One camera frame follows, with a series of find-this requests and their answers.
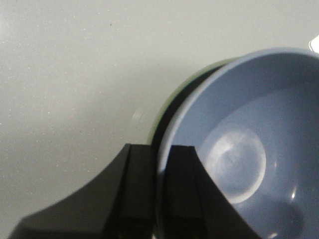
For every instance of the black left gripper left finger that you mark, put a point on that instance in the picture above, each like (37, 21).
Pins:
(117, 204)

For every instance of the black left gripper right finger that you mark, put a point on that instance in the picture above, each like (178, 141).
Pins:
(193, 206)

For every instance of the green bowl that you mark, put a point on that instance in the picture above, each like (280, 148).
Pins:
(169, 108)

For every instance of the blue bowl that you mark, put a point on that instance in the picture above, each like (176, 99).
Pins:
(254, 124)

